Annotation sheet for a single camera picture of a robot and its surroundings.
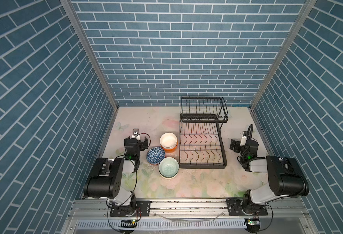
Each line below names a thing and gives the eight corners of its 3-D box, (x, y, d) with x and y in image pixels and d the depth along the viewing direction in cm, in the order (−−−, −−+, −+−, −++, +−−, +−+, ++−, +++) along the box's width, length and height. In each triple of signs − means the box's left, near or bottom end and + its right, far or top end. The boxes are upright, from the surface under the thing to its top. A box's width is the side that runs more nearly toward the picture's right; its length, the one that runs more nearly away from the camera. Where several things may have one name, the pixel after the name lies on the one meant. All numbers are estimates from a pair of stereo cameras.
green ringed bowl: (159, 181, 84) (157, 176, 77) (160, 162, 91) (159, 156, 85) (179, 181, 84) (179, 176, 77) (179, 162, 91) (179, 156, 85)
